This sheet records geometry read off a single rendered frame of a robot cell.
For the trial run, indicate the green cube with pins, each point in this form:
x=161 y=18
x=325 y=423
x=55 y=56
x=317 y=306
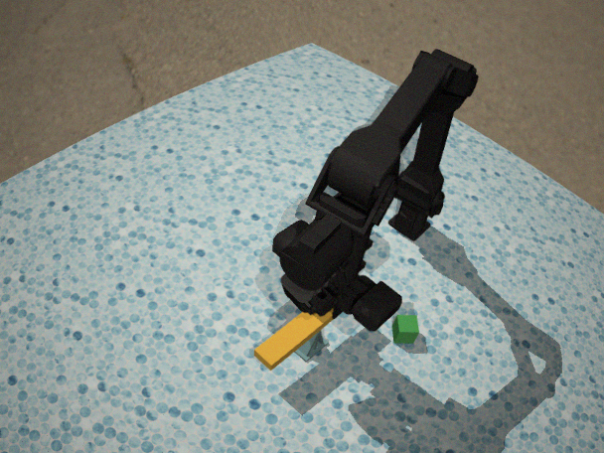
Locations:
x=405 y=329

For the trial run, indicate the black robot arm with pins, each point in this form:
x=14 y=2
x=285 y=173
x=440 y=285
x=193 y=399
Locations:
x=364 y=170

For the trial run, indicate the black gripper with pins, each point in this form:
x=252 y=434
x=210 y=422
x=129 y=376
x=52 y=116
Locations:
x=371 y=304

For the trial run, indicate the yellow rectangular bar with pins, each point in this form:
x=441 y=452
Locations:
x=290 y=338

